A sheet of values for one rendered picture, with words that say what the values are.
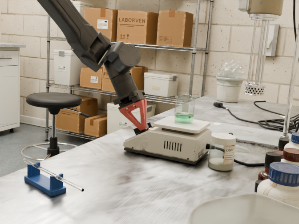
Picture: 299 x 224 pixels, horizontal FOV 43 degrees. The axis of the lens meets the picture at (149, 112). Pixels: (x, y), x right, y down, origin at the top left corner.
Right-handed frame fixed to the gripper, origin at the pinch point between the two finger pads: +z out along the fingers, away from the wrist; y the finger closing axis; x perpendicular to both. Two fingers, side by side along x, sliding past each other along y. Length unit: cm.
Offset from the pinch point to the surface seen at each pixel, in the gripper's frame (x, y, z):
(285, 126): -35.6, 28.2, 17.8
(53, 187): 11.4, -33.3, 3.5
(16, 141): 177, 224, -33
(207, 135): -14.6, 0.8, 8.6
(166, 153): -4.2, -5.1, 8.2
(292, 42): -83, 225, -13
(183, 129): -10.7, -6.0, 4.3
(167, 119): -6.7, 1.9, 0.8
